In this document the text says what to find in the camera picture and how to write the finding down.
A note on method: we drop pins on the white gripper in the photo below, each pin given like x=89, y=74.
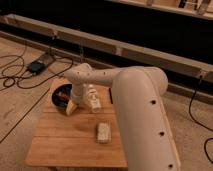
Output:
x=77, y=97

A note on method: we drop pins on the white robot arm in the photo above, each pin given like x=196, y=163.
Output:
x=143, y=124

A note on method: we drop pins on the red item in bowl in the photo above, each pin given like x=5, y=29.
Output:
x=63, y=97

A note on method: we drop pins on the black round bowl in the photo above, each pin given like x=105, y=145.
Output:
x=66, y=89

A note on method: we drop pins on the wooden table board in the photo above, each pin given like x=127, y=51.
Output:
x=70, y=141

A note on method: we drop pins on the yellow sponge block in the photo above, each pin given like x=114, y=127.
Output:
x=103, y=132

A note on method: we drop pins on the blue power adapter box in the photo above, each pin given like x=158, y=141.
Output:
x=35, y=67

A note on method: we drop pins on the long wooden beam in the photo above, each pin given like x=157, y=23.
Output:
x=149, y=56

